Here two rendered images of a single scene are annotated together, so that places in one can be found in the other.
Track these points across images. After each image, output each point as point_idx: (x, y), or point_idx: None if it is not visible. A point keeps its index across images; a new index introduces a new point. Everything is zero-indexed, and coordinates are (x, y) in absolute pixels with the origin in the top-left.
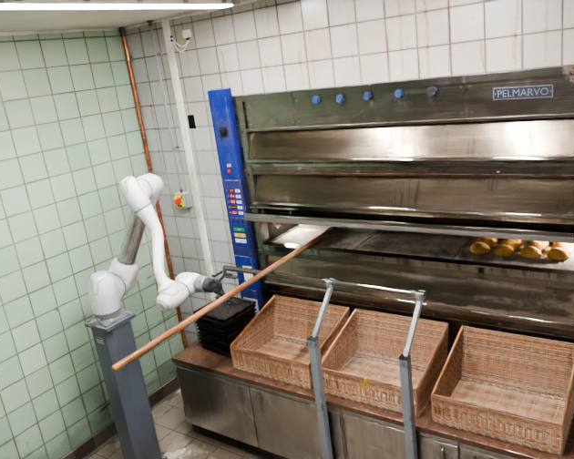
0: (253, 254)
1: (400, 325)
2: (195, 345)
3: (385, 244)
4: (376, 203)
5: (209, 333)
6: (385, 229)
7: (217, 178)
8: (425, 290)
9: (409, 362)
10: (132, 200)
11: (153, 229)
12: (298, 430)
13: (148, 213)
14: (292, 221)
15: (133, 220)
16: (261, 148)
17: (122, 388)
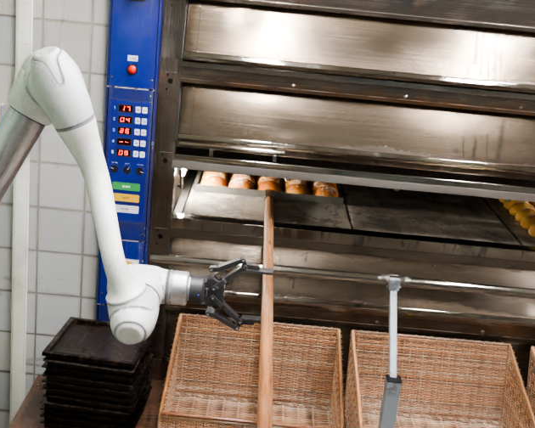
0: (148, 236)
1: (432, 352)
2: (23, 424)
3: (391, 222)
4: (431, 152)
5: (76, 395)
6: (467, 194)
7: (87, 81)
8: (479, 294)
9: None
10: (70, 102)
11: (98, 170)
12: None
13: (93, 133)
14: (284, 174)
15: (9, 149)
16: (213, 35)
17: None
